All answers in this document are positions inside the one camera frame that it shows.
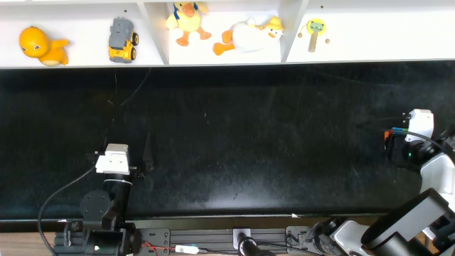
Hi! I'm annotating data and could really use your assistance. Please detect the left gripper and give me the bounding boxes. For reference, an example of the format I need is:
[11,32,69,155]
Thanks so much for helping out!
[129,133,155,179]

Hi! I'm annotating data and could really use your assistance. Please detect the yellow rattle drum toy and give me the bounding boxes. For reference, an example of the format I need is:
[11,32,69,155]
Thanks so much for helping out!
[297,18,331,54]

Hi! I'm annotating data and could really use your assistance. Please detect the many-coloured puzzle cube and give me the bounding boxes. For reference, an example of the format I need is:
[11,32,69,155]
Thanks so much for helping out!
[383,127,410,143]

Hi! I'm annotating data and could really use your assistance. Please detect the grey and yellow toy truck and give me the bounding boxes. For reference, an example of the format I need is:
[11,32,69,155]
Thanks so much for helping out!
[107,16,140,65]

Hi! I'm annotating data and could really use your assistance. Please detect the yellow plush duck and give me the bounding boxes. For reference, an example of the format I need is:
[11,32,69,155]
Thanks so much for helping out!
[165,1,213,48]

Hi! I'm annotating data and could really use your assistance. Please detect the white plush duck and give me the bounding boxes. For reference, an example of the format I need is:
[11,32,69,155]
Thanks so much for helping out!
[212,15,286,57]

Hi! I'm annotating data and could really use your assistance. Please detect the yellow rubber duck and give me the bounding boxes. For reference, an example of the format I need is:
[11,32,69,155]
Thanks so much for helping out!
[18,25,70,68]

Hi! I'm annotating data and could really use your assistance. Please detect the white shelf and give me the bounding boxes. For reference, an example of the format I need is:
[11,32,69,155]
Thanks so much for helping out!
[0,0,455,70]

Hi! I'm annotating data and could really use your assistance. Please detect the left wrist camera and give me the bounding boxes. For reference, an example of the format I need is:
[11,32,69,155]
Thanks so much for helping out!
[95,143,131,176]

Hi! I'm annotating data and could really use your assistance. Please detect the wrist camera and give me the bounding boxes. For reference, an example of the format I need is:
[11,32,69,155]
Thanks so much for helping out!
[404,108,436,144]
[95,143,131,176]

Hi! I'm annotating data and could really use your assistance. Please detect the black cable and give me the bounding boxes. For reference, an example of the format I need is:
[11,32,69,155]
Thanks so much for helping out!
[36,164,99,256]
[404,129,450,156]

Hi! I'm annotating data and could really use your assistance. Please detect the mounting rail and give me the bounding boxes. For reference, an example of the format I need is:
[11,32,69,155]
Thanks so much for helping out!
[53,226,323,256]

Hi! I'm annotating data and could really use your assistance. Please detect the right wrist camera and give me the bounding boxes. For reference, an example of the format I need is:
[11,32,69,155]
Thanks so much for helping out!
[404,108,436,144]

